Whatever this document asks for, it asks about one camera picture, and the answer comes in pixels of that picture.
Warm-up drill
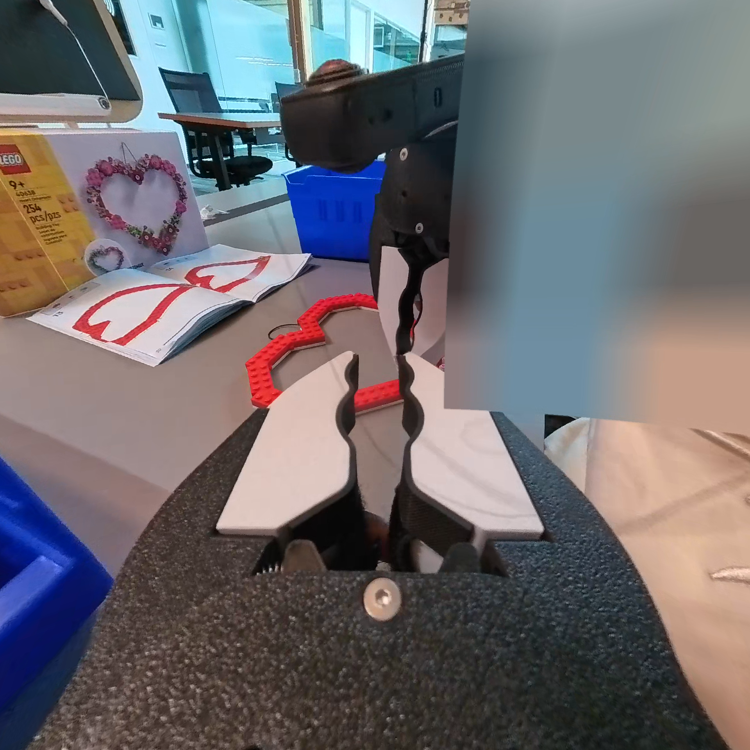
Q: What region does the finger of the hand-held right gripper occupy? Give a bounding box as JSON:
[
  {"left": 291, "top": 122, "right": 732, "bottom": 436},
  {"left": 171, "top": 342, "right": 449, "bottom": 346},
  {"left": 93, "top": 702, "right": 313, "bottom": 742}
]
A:
[
  {"left": 380, "top": 245, "right": 414, "bottom": 356},
  {"left": 409, "top": 257, "right": 448, "bottom": 364}
]

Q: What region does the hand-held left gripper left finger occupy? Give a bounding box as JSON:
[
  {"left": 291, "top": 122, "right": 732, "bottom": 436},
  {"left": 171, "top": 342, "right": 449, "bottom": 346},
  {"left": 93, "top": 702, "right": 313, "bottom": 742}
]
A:
[{"left": 216, "top": 350, "right": 361, "bottom": 539}]

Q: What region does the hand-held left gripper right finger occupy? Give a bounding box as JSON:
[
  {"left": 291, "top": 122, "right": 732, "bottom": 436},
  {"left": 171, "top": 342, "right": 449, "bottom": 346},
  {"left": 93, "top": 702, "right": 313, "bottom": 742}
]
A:
[{"left": 389, "top": 352, "right": 546, "bottom": 543}]

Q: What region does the red brick heart frame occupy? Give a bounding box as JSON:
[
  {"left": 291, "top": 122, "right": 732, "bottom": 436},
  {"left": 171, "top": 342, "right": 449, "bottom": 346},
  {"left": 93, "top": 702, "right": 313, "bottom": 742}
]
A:
[{"left": 245, "top": 293, "right": 423, "bottom": 414}]

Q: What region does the blue plastic bin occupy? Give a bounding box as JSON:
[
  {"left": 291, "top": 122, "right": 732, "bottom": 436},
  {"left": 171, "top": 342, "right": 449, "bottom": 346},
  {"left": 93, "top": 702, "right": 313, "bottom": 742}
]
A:
[
  {"left": 282, "top": 161, "right": 388, "bottom": 261},
  {"left": 0, "top": 457, "right": 115, "bottom": 750}
]

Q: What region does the white instruction booklet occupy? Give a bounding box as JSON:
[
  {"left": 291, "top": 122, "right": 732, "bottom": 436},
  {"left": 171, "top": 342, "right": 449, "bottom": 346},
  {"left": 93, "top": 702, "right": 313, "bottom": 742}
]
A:
[{"left": 26, "top": 243, "right": 314, "bottom": 367}]

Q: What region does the grey desk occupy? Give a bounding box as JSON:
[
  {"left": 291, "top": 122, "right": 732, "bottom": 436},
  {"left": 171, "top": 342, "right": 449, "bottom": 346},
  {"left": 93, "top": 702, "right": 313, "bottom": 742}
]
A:
[{"left": 0, "top": 199, "right": 449, "bottom": 593}]

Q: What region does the wooden table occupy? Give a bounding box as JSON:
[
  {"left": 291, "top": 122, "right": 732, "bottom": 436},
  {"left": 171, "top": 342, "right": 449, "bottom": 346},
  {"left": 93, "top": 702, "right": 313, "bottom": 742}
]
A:
[{"left": 158, "top": 111, "right": 283, "bottom": 177}]

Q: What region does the person's beige top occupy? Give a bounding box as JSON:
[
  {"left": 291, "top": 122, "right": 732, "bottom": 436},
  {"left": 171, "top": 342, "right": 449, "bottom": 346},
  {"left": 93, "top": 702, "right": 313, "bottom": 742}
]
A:
[{"left": 545, "top": 419, "right": 750, "bottom": 750}]

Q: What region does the black office chair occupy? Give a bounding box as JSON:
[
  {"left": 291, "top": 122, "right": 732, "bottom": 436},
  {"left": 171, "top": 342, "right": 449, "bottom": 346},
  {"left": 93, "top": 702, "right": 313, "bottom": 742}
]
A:
[{"left": 158, "top": 67, "right": 273, "bottom": 191}]

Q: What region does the white and yellow set box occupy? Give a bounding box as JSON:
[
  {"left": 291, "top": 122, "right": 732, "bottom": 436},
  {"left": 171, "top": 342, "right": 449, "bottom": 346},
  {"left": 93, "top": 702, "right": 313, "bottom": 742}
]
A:
[{"left": 0, "top": 129, "right": 209, "bottom": 317}]

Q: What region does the white cable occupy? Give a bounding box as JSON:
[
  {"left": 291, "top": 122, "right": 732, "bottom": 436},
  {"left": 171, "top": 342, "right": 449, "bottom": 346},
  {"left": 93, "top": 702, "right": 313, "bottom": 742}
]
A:
[{"left": 40, "top": 0, "right": 111, "bottom": 111}]

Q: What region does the black monitor with pale frame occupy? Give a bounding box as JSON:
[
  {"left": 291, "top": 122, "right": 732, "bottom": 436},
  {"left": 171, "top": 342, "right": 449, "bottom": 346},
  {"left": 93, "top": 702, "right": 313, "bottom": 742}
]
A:
[{"left": 0, "top": 0, "right": 143, "bottom": 127}]

